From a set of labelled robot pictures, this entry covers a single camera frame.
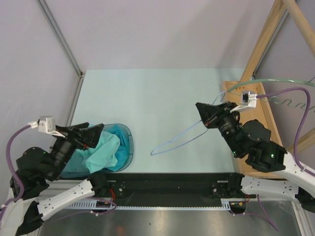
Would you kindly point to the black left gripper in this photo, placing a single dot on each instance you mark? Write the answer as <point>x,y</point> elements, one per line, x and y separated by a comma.
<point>86,136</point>

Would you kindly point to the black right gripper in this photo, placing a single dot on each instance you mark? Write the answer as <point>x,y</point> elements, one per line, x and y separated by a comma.
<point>206,111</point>

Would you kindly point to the mint green t shirt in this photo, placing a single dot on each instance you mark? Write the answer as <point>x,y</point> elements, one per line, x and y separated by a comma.
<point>103,156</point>

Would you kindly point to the blue mesh t shirt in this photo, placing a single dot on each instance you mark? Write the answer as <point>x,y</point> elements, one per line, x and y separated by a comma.
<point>124,153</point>

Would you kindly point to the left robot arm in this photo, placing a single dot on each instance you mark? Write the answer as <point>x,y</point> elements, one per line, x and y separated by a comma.
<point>25,213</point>

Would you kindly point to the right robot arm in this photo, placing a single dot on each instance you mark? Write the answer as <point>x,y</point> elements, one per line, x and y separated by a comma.
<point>253,141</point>

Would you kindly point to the teal transparent plastic bin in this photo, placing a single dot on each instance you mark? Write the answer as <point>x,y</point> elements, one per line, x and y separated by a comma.
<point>75,168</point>

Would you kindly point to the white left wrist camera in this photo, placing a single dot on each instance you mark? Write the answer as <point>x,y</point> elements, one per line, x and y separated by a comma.
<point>47,125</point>

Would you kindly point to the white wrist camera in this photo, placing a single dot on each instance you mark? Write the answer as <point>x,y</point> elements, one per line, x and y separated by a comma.
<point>248,101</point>
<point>47,125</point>

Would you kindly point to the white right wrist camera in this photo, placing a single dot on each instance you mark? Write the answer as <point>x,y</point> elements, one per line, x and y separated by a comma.
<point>248,101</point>

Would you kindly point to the wooden clothes rack frame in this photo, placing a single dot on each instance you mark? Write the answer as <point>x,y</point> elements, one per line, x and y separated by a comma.
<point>269,28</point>

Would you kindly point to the white cable duct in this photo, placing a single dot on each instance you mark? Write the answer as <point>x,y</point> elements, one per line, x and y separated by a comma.
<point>90,204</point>

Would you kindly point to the aluminium frame post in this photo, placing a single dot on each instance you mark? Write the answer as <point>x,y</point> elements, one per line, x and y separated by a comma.
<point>50,18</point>

